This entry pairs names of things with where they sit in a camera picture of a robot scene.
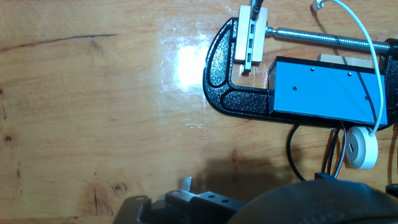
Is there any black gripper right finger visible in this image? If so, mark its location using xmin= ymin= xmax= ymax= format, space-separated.
xmin=314 ymin=172 xmax=340 ymax=183

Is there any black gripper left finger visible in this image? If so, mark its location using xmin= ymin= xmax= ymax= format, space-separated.
xmin=111 ymin=176 xmax=247 ymax=224

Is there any silver USB hub docking station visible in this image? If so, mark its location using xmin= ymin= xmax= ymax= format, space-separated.
xmin=243 ymin=3 xmax=261 ymax=73

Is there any blue rectangular box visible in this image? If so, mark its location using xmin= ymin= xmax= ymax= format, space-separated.
xmin=267 ymin=56 xmax=389 ymax=127

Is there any pale wooden spacer block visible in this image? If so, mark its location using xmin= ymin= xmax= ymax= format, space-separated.
xmin=317 ymin=54 xmax=374 ymax=68

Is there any black C-clamp with steel screw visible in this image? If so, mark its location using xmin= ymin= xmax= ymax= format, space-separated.
xmin=202 ymin=17 xmax=398 ymax=131

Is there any large varnished wooden board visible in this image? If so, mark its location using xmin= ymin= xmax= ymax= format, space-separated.
xmin=0 ymin=0 xmax=398 ymax=224

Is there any red black wire bundle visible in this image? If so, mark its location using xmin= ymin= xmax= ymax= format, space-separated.
xmin=321 ymin=123 xmax=348 ymax=179

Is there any thin black wire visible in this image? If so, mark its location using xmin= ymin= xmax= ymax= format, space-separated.
xmin=285 ymin=122 xmax=308 ymax=182

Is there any thick black hub cable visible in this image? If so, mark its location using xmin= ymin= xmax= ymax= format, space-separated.
xmin=249 ymin=0 xmax=265 ymax=21

